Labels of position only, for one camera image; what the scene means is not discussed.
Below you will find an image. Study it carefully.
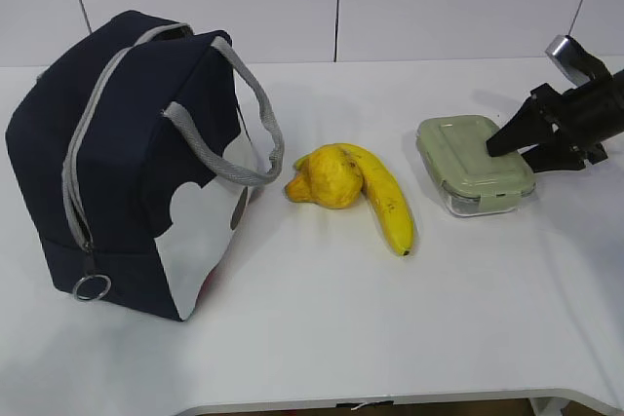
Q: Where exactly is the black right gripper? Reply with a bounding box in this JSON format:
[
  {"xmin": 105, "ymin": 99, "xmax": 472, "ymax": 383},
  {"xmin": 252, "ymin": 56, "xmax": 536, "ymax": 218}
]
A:
[{"xmin": 487, "ymin": 72, "xmax": 623, "ymax": 173}]

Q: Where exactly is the green lid glass container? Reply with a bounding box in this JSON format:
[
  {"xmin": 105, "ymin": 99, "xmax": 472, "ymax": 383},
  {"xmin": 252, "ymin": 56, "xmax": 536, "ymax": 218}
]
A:
[{"xmin": 416, "ymin": 115, "xmax": 536, "ymax": 217}]

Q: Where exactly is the yellow banana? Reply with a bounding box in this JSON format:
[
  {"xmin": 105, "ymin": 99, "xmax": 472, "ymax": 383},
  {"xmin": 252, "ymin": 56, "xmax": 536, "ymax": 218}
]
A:
[{"xmin": 293, "ymin": 143, "xmax": 415, "ymax": 257}]

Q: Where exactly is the yellow lemon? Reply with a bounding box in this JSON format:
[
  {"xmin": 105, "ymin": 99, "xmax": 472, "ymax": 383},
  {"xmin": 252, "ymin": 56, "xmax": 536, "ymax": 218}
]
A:
[{"xmin": 285, "ymin": 144, "xmax": 364, "ymax": 209}]

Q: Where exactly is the navy blue lunch bag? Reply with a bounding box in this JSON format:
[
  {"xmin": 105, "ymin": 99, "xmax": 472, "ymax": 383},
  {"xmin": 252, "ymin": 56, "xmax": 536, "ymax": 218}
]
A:
[{"xmin": 5, "ymin": 11, "xmax": 285, "ymax": 321}]

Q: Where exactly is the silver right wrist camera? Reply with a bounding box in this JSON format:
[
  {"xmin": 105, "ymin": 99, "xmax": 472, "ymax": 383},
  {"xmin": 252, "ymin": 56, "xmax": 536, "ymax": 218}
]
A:
[{"xmin": 545, "ymin": 35, "xmax": 611, "ymax": 87}]

